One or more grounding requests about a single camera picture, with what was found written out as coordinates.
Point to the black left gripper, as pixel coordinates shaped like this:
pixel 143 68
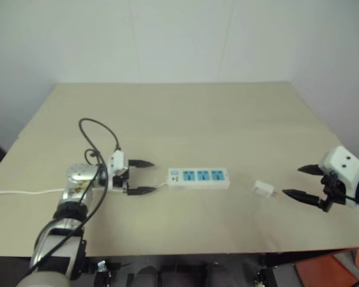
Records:
pixel 119 181

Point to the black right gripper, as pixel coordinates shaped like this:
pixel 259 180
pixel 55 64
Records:
pixel 332 191

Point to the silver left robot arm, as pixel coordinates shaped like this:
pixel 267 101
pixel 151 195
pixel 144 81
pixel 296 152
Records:
pixel 77 179

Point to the white plug adapter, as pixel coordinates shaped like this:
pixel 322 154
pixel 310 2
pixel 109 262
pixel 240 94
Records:
pixel 261 189

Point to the white power strip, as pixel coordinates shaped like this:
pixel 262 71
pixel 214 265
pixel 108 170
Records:
pixel 197 178

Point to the orange red object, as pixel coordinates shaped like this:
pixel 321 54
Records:
pixel 332 269

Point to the dark rounded grey shape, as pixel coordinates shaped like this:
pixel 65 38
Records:
pixel 143 276

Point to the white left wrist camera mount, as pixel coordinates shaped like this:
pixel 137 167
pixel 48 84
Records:
pixel 116 160

